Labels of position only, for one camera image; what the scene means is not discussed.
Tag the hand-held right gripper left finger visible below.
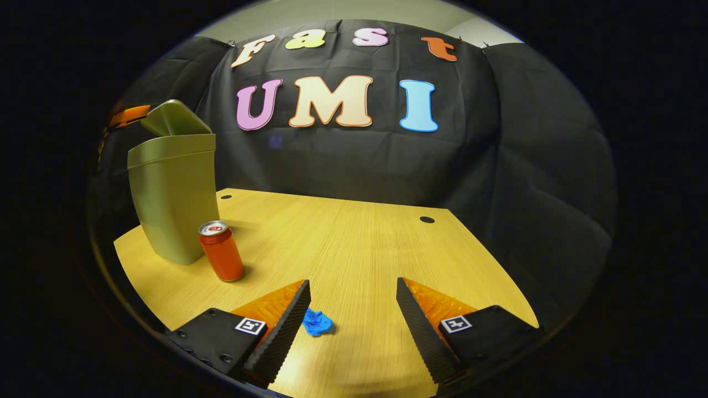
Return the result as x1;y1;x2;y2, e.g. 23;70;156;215
165;279;311;390

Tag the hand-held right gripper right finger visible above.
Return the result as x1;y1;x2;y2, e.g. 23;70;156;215
396;277;544;386

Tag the blue paper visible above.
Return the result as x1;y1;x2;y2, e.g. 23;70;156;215
301;308;336;337

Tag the green desktop garbage bin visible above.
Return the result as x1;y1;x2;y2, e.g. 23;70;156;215
127;99;217;266

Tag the red pop can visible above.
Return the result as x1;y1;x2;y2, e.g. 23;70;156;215
198;220;246;283

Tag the wooden desktop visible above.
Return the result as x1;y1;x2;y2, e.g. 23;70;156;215
113;188;540;398

